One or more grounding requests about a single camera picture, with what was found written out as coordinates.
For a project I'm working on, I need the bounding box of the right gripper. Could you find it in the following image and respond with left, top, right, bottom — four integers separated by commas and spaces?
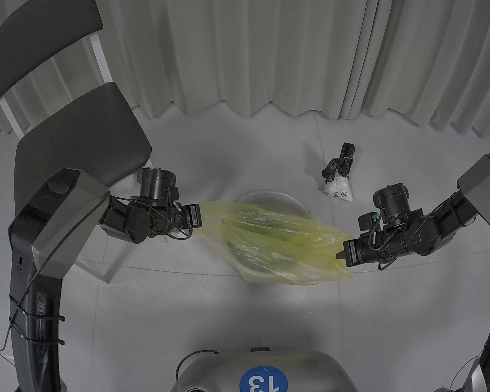
336, 235, 393, 267

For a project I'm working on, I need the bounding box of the grey chair with white frame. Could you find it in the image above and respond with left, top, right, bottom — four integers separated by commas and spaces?
0, 0, 154, 287

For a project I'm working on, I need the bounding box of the white curtain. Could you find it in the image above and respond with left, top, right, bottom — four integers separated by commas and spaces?
0, 0, 490, 146

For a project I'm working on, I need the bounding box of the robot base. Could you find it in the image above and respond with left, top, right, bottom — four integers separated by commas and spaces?
176, 346, 356, 392

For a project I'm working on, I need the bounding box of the yellow plastic bag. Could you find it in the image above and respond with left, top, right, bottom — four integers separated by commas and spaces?
199, 200, 353, 287

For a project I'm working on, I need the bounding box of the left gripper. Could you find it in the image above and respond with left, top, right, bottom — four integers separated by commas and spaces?
169, 203, 203, 238

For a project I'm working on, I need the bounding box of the white printed wrapper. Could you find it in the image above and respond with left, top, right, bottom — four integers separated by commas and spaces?
324, 174, 355, 200

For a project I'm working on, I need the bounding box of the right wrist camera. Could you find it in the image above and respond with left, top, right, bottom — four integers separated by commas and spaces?
359, 213, 380, 232

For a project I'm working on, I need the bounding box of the black plastic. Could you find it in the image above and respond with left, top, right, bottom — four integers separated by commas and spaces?
322, 142, 358, 180

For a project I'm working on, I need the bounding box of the white trash bin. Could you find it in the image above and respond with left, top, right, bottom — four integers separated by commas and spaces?
229, 188, 312, 285

